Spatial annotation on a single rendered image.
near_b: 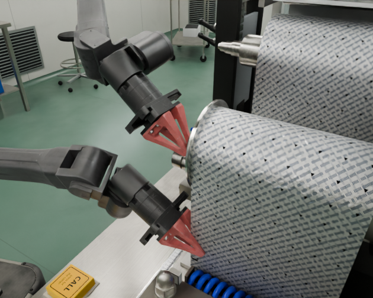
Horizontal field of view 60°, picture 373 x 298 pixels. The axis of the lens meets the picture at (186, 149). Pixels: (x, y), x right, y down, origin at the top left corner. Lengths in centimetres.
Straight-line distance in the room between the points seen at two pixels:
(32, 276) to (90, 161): 121
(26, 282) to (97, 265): 94
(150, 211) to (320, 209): 27
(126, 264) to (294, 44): 58
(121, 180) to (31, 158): 17
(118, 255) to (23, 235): 152
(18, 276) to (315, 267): 146
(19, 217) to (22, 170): 181
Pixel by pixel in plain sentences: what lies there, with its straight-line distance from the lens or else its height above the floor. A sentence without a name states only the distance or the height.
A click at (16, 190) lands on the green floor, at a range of 270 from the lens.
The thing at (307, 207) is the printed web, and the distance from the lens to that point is 44.
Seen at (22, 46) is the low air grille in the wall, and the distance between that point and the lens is 454.
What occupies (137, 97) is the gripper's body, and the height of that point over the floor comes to 131.
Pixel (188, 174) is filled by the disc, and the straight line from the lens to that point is 48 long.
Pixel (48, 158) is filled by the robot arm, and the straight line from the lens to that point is 61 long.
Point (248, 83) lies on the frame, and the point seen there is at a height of 121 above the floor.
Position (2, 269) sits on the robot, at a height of 24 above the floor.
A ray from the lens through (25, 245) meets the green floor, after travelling 224.
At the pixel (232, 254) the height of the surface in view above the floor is 110.
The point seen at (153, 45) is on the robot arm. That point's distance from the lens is 58.
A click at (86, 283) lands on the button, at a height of 92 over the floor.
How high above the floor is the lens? 152
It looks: 32 degrees down
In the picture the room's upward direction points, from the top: straight up
